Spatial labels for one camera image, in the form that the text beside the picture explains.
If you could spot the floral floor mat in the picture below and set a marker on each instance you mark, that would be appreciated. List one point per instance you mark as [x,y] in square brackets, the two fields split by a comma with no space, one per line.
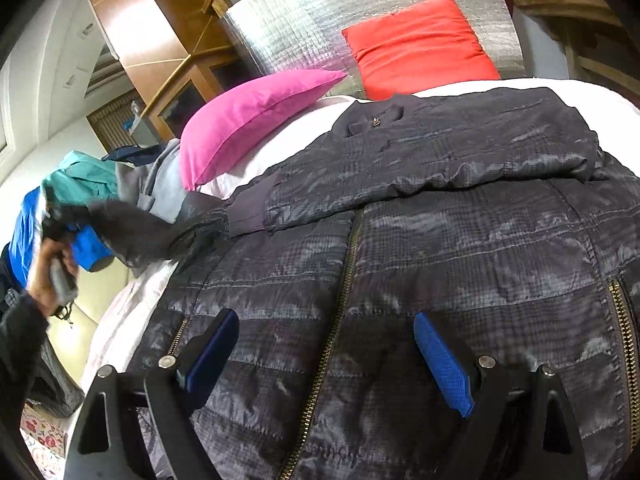
[42,440]

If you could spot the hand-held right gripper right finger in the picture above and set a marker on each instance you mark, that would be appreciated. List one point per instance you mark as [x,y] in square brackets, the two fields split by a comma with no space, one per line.
[442,365]

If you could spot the teal jacket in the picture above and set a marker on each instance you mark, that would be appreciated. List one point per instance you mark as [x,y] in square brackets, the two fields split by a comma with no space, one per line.
[85,172]

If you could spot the person's left hand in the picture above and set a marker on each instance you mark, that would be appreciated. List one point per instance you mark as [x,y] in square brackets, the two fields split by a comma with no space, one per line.
[42,280]

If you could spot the black bag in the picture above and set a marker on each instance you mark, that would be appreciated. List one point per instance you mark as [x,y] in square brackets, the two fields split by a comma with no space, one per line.
[52,380]

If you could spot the silver foil insulation sheet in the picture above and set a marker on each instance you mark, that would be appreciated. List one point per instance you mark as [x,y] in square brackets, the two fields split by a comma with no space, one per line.
[310,15]

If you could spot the brown window blind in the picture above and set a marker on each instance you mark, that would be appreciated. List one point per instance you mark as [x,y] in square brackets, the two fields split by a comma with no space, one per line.
[107,125]

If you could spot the wooden shelf unit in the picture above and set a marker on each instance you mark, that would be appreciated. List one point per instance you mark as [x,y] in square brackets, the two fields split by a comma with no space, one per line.
[585,35]

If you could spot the dark grey puffer jacket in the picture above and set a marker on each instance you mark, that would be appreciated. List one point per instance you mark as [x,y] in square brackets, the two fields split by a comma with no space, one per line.
[400,240]

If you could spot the navy garment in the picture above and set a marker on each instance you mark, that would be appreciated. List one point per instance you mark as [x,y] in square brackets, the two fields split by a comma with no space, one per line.
[132,155]

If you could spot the white bed blanket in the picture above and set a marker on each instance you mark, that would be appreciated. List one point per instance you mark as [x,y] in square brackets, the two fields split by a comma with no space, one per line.
[240,170]

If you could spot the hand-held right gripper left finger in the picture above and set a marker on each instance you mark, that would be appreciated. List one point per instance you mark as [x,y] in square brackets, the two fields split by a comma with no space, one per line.
[215,355]

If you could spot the wooden cabinet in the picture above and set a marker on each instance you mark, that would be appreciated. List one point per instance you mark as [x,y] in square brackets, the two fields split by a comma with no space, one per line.
[160,35]

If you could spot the pink pillow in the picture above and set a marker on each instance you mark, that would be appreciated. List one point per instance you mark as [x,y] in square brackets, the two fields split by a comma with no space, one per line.
[250,120]

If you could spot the blue jacket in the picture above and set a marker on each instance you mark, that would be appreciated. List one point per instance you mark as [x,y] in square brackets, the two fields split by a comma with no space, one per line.
[27,225]

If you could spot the person's left forearm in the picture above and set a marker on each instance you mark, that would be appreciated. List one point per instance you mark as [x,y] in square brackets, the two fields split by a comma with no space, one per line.
[17,360]

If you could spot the small blue hanging item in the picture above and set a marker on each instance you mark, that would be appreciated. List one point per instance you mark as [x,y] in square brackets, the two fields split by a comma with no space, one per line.
[132,122]

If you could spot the red pillow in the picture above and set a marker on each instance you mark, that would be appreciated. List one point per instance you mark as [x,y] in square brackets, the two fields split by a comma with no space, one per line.
[420,45]

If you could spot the grey garment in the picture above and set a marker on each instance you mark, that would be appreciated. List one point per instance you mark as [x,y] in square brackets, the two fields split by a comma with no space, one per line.
[160,185]

